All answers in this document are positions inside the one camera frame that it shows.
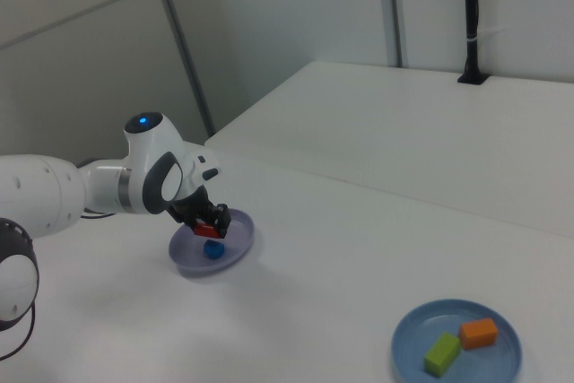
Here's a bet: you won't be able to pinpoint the red cylinder block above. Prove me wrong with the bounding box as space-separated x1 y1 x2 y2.
194 222 222 239

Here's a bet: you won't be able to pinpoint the blue plastic plate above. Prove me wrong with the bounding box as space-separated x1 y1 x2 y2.
391 299 524 383

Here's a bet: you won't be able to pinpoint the black pole with clamp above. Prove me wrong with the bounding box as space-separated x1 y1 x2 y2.
457 0 489 86

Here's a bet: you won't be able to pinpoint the blue block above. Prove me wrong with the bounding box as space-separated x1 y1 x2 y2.
203 239 224 260

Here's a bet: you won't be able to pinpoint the grey partition corner post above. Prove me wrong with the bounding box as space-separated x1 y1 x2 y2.
150 0 217 138

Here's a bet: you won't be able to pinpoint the green rectangular block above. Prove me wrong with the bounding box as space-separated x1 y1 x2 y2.
423 332 462 377

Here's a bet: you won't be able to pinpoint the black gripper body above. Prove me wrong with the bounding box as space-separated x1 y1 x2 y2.
168 189 215 225

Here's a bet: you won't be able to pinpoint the orange rectangular block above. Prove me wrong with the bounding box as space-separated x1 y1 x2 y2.
458 317 500 351

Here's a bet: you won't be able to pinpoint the purple plastic plate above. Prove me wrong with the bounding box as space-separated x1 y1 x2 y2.
168 207 256 277

